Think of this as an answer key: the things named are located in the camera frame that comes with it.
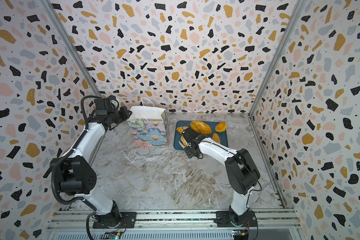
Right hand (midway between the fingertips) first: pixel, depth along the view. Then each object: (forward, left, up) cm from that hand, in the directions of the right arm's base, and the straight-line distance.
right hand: (190, 148), depth 92 cm
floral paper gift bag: (+6, +23, +15) cm, 28 cm away
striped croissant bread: (+19, +7, -6) cm, 21 cm away
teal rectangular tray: (+18, -19, -7) cm, 28 cm away
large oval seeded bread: (+20, -8, -3) cm, 21 cm away
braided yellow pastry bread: (+8, +4, -4) cm, 10 cm away
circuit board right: (-42, -25, -9) cm, 50 cm away
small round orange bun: (+21, -22, -5) cm, 31 cm away
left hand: (+14, +34, +20) cm, 41 cm away
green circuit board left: (-44, +36, -8) cm, 57 cm away
